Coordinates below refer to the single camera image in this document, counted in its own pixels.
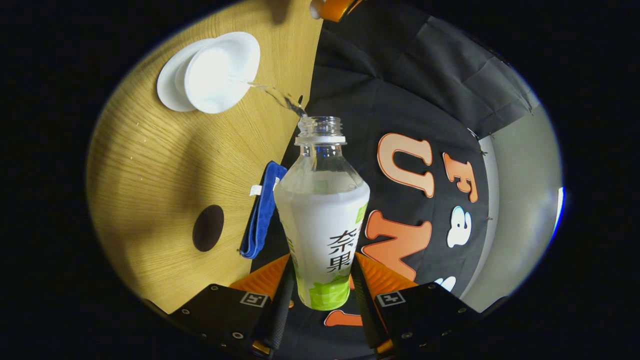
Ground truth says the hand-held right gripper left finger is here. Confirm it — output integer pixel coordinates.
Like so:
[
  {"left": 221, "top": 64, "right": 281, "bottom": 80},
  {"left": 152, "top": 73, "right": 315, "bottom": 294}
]
[{"left": 167, "top": 252, "right": 297, "bottom": 360}]

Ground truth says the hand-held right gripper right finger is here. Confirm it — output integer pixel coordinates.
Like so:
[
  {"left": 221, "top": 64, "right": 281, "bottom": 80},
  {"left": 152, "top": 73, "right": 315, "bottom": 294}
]
[{"left": 350, "top": 252, "right": 483, "bottom": 357}]

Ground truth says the clear water bottle green label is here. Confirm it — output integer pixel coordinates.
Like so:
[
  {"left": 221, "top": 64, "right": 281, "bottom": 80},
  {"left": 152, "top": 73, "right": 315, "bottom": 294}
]
[{"left": 273, "top": 116, "right": 371, "bottom": 312}]

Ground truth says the dark round coaster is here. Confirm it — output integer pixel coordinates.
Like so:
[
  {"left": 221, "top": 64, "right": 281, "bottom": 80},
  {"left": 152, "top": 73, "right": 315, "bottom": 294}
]
[{"left": 192, "top": 204, "right": 225, "bottom": 253}]

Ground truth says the white teacup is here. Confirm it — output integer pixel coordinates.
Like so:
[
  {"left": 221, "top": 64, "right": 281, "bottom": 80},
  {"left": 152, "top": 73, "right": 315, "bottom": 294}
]
[{"left": 184, "top": 32, "right": 261, "bottom": 114}]

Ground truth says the poured water stream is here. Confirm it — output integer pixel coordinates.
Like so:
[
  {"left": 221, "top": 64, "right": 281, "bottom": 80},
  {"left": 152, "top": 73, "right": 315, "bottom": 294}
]
[{"left": 235, "top": 77, "right": 308, "bottom": 118}]

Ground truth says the blue folded towel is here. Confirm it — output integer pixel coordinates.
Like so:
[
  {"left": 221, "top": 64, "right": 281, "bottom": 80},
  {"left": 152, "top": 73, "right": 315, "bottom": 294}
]
[{"left": 239, "top": 161, "right": 288, "bottom": 260}]

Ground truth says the white saucer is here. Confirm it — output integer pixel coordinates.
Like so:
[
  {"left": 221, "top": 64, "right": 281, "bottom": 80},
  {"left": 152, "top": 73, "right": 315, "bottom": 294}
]
[{"left": 156, "top": 37, "right": 216, "bottom": 112}]

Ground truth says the ceiling light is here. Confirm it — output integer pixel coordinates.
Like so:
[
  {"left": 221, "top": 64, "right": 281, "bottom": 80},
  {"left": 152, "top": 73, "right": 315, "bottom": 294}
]
[{"left": 554, "top": 187, "right": 566, "bottom": 241}]

